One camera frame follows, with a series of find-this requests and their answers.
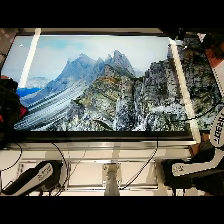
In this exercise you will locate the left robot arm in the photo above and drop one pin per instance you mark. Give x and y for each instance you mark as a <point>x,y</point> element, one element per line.
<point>32,176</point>

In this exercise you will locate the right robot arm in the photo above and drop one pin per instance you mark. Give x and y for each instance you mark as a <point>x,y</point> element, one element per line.
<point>196,167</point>

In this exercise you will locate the silver frame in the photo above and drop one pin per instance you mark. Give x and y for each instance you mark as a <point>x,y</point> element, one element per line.
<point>111,181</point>

